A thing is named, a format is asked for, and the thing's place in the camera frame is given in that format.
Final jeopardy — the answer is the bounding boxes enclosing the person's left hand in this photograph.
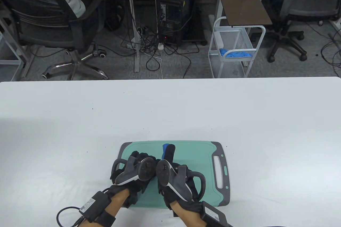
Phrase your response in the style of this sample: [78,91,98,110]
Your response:
[108,151,160,209]

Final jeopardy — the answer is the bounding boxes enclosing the person's right hand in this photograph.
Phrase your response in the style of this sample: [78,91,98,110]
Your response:
[157,144,205,210]

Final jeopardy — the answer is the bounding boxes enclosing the dark grey hand controller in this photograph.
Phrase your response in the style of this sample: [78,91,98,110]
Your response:
[111,157,160,185]
[156,159,205,202]

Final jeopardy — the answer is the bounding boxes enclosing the person's right forearm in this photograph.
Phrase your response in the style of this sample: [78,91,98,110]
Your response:
[169,200,211,227]

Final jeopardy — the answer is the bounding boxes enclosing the person's left forearm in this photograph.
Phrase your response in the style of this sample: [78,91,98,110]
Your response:
[88,188,131,227]

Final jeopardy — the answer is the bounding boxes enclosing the green cutting board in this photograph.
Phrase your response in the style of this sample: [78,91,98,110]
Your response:
[114,141,231,207]

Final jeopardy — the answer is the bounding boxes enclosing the blue cloth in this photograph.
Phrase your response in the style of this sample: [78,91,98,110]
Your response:
[219,48,253,58]

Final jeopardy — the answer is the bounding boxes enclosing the black computer tower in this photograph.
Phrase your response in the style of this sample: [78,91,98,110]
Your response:
[157,0,208,46]

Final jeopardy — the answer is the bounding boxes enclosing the dark brown wooden board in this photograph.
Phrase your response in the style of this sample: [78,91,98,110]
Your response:
[218,0,273,27]

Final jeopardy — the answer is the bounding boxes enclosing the black mesh chair chrome base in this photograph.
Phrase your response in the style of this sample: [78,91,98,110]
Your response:
[0,0,109,80]

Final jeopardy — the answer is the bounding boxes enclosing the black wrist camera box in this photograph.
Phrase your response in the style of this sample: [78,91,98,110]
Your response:
[79,191,111,223]
[200,201,228,227]

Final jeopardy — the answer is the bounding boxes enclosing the black wrist box cable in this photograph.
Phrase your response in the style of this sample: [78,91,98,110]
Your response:
[56,206,87,227]

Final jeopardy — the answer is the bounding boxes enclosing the tangle of black cables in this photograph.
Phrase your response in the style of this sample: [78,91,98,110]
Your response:
[121,23,200,78]

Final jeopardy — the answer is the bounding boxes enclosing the white wire mesh cart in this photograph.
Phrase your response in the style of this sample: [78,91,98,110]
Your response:
[208,17,266,78]

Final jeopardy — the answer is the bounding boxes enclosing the white metal desk frame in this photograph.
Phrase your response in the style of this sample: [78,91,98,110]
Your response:
[0,15,35,78]

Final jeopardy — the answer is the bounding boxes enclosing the loose black floor cables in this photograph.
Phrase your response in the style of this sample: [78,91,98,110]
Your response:
[320,33,341,78]

